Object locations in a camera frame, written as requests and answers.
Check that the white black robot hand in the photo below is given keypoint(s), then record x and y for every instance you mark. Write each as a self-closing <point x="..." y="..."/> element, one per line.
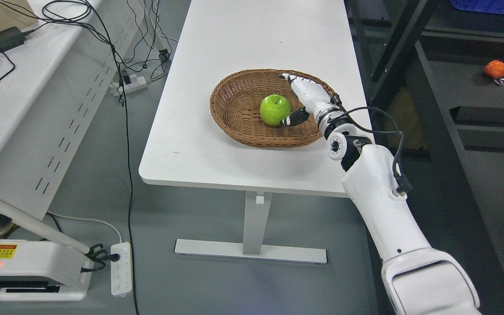
<point x="315" y="100"/>

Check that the green apple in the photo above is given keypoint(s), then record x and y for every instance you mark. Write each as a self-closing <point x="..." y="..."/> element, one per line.
<point x="273" y="109"/>

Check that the white robot base unit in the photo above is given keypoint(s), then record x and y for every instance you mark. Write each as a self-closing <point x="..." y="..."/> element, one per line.
<point x="42" y="271"/>

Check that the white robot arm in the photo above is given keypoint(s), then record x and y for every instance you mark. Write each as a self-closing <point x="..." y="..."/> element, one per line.
<point x="419" y="280"/>

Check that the black metal shelf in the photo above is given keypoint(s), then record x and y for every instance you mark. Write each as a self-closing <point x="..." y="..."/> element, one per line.
<point x="423" y="62"/>

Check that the orange toy on shelf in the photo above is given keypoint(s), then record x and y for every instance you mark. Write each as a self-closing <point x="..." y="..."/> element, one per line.
<point x="495" y="70"/>

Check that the brown wicker basket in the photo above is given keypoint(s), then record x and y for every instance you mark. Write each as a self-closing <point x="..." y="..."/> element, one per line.
<point x="235" y="107"/>

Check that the white power strip far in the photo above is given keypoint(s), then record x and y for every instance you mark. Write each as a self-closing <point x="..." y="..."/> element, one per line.
<point x="136" y="83"/>

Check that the blue bin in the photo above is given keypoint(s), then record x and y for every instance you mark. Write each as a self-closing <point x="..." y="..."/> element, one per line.
<point x="482" y="6"/>

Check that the white power strip near base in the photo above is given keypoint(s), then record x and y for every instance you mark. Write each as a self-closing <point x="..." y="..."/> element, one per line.
<point x="121" y="269"/>

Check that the white perforated desk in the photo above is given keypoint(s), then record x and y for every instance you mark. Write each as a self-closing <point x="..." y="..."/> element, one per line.
<point x="46" y="106"/>

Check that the black power adapter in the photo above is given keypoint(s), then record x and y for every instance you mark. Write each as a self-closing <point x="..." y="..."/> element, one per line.
<point x="11" y="38"/>

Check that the white pedestal table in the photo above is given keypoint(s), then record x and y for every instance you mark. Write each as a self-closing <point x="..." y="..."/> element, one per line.
<point x="207" y="132"/>

